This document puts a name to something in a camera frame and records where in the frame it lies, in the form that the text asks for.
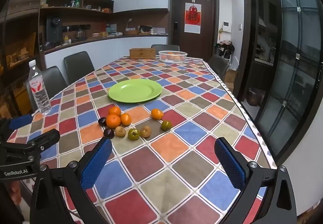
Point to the brown longan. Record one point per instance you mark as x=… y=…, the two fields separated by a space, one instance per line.
x=146 y=131
x=120 y=132

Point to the clear water bottle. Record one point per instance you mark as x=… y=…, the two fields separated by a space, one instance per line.
x=38 y=88

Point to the dark wooden door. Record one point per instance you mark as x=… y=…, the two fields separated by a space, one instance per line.
x=195 y=45

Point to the black chair near left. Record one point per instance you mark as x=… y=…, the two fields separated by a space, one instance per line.
x=53 y=81

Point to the green tomato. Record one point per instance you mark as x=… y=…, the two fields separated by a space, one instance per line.
x=134 y=134
x=166 y=125

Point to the dark plum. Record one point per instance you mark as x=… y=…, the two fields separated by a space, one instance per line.
x=108 y=133
x=102 y=122

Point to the white fruit basket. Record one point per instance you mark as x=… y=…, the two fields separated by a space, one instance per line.
x=170 y=56

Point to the colourful checked tablecloth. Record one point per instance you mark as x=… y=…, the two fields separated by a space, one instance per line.
x=171 y=177

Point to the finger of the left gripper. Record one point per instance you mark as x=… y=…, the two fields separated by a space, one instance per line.
x=39 y=144
x=15 y=123

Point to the black chair right side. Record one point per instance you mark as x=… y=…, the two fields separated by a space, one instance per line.
x=219 y=65

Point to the large orange mandarin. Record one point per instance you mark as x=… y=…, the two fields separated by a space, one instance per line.
x=113 y=121

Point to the glass sliding door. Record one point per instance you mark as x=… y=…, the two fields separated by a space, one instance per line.
x=297 y=76

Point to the lone orange kumquat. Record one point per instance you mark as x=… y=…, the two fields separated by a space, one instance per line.
x=157 y=114

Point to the white wall intercom panel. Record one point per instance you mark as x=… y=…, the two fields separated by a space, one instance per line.
x=226 y=27

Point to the black coffee machine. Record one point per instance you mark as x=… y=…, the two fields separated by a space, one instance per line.
x=54 y=31

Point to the green plate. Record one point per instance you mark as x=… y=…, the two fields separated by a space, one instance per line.
x=135 y=91

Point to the black chair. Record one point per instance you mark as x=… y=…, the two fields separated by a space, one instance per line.
x=53 y=81
x=219 y=65
x=77 y=66

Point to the red fu door poster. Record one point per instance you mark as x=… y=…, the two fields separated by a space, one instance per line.
x=192 y=22

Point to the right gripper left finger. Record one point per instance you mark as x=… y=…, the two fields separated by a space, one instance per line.
x=48 y=204

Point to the black chair far end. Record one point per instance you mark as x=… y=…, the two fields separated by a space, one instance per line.
x=159 y=48

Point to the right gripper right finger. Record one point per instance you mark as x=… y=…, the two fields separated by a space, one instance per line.
x=278 y=204

